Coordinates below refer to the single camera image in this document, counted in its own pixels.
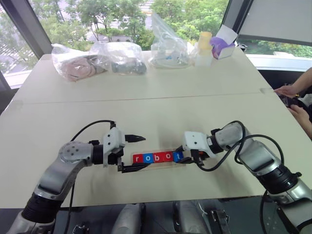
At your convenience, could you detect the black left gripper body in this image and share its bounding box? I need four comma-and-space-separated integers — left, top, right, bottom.
108, 148, 124, 173

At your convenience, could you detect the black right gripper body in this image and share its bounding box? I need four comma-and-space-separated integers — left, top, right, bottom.
190, 149, 210, 166

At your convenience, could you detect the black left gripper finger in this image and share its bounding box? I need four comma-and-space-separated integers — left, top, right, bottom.
125, 133, 147, 143
121, 162, 149, 174

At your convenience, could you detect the row of letter blocks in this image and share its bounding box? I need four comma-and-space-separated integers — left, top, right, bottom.
130, 150, 188, 172

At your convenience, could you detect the dark phone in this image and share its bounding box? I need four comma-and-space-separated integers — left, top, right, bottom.
280, 94, 302, 108

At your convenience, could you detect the person's bare hand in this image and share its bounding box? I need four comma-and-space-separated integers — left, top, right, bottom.
288, 105, 310, 120
274, 84, 302, 97

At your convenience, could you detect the grey rounded shape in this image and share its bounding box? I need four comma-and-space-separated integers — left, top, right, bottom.
172, 200, 208, 234
114, 203, 147, 234

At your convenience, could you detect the grey cylindrical object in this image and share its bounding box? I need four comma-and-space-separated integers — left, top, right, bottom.
111, 61, 148, 75

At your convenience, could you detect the clear bag with grey object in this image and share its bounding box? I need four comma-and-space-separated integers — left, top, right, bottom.
88, 40, 148, 76

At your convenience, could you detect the white translucent container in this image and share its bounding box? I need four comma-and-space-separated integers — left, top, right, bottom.
195, 48, 212, 68

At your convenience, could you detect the clear bag with pink items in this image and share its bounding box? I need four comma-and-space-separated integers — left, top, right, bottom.
51, 43, 111, 82

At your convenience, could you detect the clear bag with white items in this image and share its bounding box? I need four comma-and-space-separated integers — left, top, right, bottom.
149, 11, 195, 69

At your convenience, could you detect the purple and white tissue box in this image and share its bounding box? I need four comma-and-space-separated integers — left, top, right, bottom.
210, 24, 238, 60

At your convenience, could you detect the yellow plastic cup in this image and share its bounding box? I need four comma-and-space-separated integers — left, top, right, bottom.
198, 31, 213, 51

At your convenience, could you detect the white window sill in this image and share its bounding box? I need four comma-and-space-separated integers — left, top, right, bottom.
245, 53, 312, 73

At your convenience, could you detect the grey roller blind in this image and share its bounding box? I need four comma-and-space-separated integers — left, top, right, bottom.
237, 0, 312, 47

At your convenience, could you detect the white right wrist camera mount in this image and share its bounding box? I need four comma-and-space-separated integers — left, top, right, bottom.
182, 131, 218, 159

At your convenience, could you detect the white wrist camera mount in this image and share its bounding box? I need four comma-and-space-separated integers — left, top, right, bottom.
101, 127, 127, 168
182, 131, 218, 159

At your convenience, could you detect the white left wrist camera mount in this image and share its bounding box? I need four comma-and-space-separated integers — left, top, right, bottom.
101, 127, 127, 168

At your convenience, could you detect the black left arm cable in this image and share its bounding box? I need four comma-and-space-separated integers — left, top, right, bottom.
65, 119, 118, 234

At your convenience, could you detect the black window frame pillar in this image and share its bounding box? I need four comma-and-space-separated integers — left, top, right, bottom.
220, 0, 254, 42
0, 0, 54, 59

